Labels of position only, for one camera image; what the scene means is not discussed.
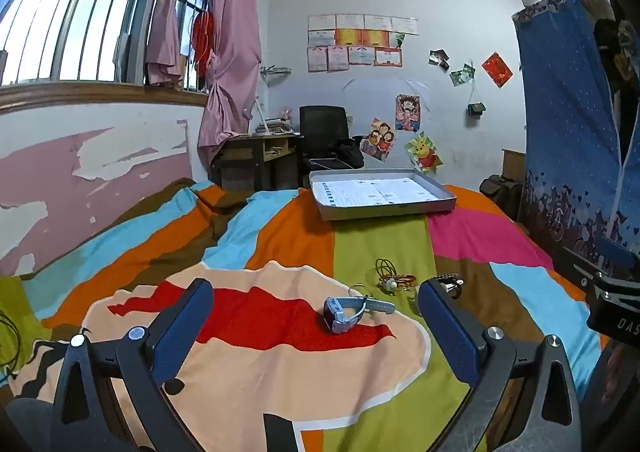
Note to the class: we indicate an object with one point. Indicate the short pink curtain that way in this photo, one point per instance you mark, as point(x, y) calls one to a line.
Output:
point(162, 7)

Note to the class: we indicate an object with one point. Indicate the dark wall photo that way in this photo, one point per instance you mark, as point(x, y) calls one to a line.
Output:
point(439, 59)

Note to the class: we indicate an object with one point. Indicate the group of wall certificates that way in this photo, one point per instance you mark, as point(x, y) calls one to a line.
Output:
point(360, 42)

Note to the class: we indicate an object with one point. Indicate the red hanging ornament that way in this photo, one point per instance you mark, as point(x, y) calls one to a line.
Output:
point(202, 34)

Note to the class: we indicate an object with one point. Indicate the wooden desk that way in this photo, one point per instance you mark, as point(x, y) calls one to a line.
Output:
point(250, 152)

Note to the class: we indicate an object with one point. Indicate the barred window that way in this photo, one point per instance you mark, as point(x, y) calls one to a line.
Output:
point(75, 22)

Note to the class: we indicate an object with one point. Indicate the small green hanging bag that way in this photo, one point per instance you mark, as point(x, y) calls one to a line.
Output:
point(476, 108)

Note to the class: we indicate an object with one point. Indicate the stack of books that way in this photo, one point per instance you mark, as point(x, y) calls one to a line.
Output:
point(272, 126)

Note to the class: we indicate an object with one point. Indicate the yellow bear wall poster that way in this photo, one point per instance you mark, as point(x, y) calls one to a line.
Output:
point(425, 153)

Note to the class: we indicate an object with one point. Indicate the blue printed wardrobe cloth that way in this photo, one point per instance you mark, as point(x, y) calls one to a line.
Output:
point(565, 122)

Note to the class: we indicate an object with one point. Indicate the white printed paper sheet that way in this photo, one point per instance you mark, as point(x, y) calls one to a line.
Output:
point(370, 192)

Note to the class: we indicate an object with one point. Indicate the long pink curtain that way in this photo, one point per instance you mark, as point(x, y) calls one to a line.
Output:
point(232, 42)

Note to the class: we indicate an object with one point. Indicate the grey shallow tray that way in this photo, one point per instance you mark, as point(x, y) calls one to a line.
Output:
point(380, 213)

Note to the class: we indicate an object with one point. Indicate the cartoon family wall poster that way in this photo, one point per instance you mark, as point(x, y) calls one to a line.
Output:
point(378, 139)

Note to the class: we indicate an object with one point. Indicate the cartoon fighter wall poster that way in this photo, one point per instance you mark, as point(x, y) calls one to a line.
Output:
point(408, 113)

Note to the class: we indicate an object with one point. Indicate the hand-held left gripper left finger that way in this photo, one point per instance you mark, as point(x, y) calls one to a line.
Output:
point(182, 327)

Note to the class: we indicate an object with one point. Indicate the blue wrist watch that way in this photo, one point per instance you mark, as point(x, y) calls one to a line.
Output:
point(342, 314)

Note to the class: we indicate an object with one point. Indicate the red diamond paper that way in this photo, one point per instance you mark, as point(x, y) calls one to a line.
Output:
point(497, 69)

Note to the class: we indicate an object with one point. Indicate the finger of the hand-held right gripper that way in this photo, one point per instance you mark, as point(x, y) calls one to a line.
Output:
point(617, 252)

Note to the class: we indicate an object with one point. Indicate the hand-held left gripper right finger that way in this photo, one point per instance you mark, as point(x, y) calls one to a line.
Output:
point(447, 327)

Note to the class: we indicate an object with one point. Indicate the green wall photo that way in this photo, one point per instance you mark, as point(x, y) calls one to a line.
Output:
point(462, 75)

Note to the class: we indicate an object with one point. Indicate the brown bag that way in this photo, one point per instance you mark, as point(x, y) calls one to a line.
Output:
point(500, 189)

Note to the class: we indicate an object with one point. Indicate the black office chair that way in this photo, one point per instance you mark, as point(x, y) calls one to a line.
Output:
point(322, 132)

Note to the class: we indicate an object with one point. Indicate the colourful striped blanket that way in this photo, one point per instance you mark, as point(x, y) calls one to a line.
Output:
point(360, 252)

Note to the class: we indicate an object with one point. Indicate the white desk lamp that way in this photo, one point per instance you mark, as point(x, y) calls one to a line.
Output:
point(258, 112)

